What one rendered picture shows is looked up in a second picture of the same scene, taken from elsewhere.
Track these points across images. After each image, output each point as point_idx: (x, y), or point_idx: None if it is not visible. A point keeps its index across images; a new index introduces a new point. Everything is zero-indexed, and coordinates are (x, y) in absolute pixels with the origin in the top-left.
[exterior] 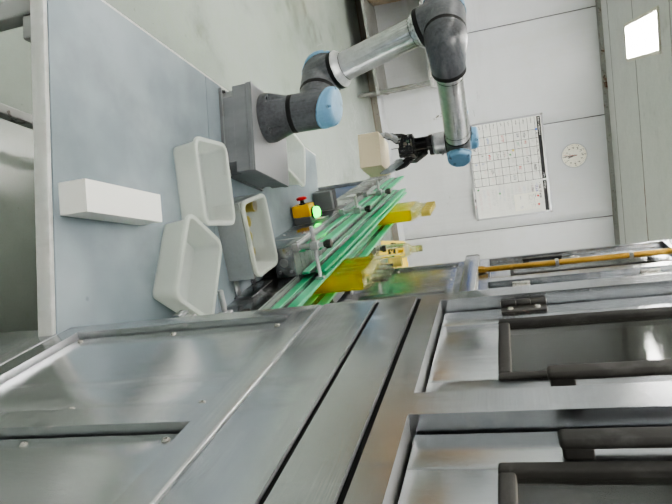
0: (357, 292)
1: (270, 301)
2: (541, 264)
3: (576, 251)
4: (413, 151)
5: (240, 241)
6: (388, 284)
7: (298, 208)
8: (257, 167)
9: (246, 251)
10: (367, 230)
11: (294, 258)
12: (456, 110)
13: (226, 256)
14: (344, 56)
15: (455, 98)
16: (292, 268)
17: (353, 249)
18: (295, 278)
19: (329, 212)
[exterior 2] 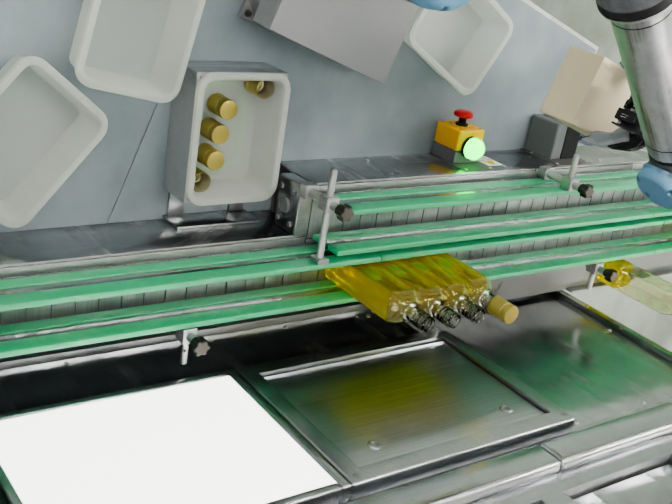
0: (489, 319)
1: (173, 251)
2: None
3: None
4: (637, 127)
5: (185, 135)
6: (551, 339)
7: (445, 128)
8: (278, 27)
9: (186, 155)
10: (590, 227)
11: (299, 206)
12: (642, 86)
13: (168, 147)
14: None
15: (636, 60)
16: (291, 220)
17: (489, 246)
18: (288, 238)
19: (529, 161)
